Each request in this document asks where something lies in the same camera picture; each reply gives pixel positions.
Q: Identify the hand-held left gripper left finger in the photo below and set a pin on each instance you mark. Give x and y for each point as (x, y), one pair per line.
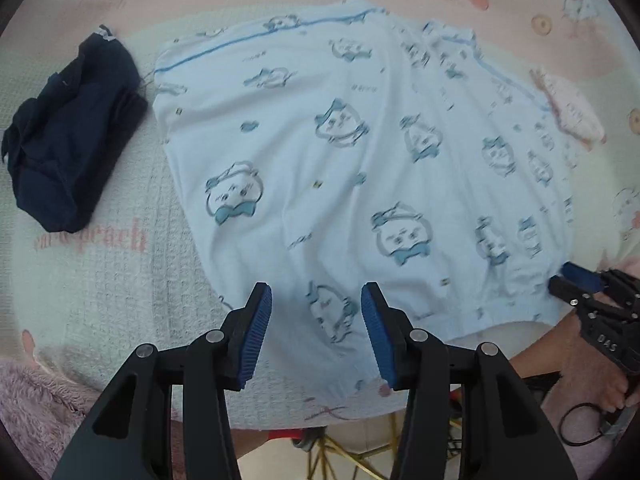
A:
(255, 340)

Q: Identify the person's left leg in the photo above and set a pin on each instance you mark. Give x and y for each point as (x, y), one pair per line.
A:
(250, 442)

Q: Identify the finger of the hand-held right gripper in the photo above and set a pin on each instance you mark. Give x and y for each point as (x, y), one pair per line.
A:
(570, 292)
(582, 276)

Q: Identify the light blue printed pants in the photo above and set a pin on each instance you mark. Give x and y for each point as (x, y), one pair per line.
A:
(325, 185)

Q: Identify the person's pink fluffy robe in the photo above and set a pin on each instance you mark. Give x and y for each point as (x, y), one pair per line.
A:
(35, 410)

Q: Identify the dark navy cloth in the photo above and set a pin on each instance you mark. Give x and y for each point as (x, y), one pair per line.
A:
(70, 135)

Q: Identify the person's right hand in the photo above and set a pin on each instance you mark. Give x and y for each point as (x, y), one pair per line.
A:
(610, 392)

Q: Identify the person's right forearm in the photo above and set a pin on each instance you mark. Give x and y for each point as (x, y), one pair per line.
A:
(627, 260)

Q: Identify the pink printed folded cloth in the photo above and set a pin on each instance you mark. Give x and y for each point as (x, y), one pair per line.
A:
(575, 110)

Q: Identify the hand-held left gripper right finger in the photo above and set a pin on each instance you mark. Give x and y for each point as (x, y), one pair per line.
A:
(377, 340)

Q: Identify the pink cat printed blanket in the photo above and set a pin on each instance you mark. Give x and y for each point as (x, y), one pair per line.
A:
(125, 285)

